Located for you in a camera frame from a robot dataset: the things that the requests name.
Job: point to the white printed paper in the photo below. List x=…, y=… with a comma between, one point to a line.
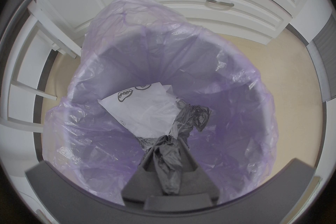
x=141, y=112

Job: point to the purple plastic bag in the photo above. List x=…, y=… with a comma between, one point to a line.
x=91, y=139

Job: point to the black plastic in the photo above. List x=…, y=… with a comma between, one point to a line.
x=168, y=165

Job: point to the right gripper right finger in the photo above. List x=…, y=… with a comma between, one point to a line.
x=196, y=181

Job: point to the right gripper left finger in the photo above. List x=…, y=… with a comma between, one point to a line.
x=141, y=181

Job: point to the white chair dark grey seat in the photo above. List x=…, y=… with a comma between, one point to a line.
x=44, y=20

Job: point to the grey trash bin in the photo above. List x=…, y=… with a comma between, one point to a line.
x=131, y=60

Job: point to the grey curtain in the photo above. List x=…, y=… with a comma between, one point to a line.
x=325, y=60

